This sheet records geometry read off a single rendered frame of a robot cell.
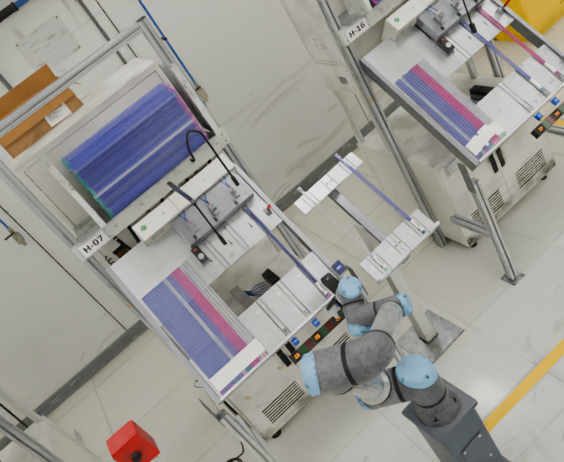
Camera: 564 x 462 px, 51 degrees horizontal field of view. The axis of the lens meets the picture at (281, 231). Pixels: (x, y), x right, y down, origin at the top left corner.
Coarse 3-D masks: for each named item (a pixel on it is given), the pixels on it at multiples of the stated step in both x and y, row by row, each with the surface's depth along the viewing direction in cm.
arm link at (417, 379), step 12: (408, 360) 186; (420, 360) 185; (396, 372) 185; (408, 372) 183; (420, 372) 181; (432, 372) 181; (396, 384) 184; (408, 384) 181; (420, 384) 180; (432, 384) 181; (444, 384) 188; (408, 396) 184; (420, 396) 183; (432, 396) 184
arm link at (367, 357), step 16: (384, 304) 182; (400, 304) 184; (384, 320) 168; (400, 320) 177; (368, 336) 154; (384, 336) 155; (352, 352) 150; (368, 352) 150; (384, 352) 152; (352, 368) 149; (368, 368) 149; (384, 368) 153
